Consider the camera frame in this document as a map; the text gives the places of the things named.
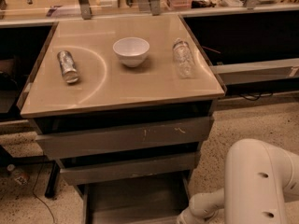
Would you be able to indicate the grey middle drawer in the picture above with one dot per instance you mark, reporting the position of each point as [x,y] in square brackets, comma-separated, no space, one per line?
[130,169]

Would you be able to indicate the grey drawer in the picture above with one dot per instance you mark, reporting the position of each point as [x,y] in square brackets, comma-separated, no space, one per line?
[130,169]
[154,199]
[123,138]

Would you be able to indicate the clear plastic bottle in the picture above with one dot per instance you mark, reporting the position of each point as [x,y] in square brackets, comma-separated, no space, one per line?
[183,59]

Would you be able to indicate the silver metal can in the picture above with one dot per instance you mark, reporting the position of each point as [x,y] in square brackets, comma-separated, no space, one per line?
[68,68]

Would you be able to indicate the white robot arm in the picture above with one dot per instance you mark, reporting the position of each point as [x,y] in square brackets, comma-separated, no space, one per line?
[259,180]

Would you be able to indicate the small bottle on floor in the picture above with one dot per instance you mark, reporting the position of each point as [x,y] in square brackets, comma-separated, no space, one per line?
[20,176]

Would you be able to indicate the black table leg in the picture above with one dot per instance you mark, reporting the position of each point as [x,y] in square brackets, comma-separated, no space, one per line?
[54,173]

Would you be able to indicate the grey horizontal beam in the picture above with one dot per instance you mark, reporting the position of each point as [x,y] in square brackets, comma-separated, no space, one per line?
[241,73]

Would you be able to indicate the grey metal post left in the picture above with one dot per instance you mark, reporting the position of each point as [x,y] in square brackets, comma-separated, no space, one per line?
[86,13]

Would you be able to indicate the grey bottom drawer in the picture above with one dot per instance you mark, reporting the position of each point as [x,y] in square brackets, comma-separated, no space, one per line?
[154,199]

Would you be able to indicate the white ceramic bowl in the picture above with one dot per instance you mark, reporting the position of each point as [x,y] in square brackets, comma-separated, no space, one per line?
[131,51]

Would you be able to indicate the grey top drawer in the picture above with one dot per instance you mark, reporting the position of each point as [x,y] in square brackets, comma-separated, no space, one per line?
[123,138]

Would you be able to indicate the drawer cabinet with beige top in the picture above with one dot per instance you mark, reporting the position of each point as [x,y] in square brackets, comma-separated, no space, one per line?
[110,94]

